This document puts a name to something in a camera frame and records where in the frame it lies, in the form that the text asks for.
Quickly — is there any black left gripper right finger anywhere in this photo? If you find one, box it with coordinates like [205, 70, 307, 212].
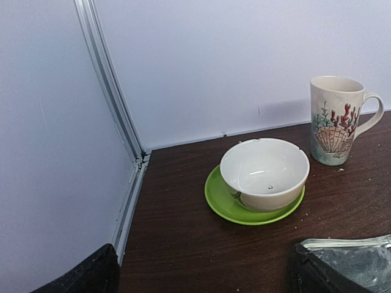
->
[288, 244, 370, 293]

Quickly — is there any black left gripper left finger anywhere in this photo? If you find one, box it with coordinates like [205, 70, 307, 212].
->
[34, 244, 119, 293]

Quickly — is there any bunny tin lid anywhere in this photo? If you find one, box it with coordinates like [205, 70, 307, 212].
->
[301, 235, 390, 292]

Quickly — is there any white ceramic bowl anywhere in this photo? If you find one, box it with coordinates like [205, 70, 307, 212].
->
[219, 138, 310, 212]

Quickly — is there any green saucer plate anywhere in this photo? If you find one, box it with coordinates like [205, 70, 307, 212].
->
[204, 165, 305, 226]

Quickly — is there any seashell coral mug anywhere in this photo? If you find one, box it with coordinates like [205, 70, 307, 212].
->
[310, 76, 384, 166]

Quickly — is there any left aluminium frame post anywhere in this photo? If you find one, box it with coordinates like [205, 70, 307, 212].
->
[75, 1, 151, 265]

